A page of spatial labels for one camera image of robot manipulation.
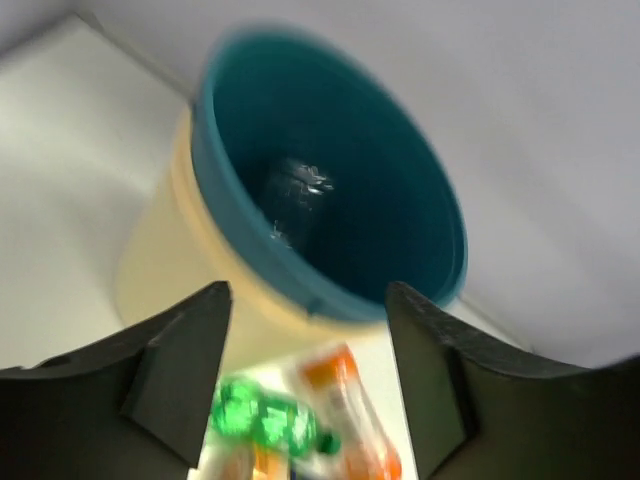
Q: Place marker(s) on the yellow bottle blue label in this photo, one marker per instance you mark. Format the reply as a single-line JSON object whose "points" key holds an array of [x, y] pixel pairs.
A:
{"points": [[252, 463]]}

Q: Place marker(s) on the clear bottle white cap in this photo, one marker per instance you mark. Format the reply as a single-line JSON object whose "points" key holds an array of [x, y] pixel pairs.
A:
{"points": [[291, 198]]}

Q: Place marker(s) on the teal and cream bin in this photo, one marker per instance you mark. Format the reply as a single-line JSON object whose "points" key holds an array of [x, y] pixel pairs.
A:
{"points": [[266, 93]]}

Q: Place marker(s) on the orange bottle white label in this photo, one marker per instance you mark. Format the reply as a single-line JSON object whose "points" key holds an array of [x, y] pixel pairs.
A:
{"points": [[332, 382]]}

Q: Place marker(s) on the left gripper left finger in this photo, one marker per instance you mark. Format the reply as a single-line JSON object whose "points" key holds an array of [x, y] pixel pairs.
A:
{"points": [[134, 405]]}

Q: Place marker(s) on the green plastic bottle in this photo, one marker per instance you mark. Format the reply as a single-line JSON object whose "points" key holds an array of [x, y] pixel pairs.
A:
{"points": [[243, 410]]}

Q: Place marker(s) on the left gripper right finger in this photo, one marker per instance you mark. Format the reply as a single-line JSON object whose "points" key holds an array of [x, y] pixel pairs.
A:
{"points": [[479, 408]]}

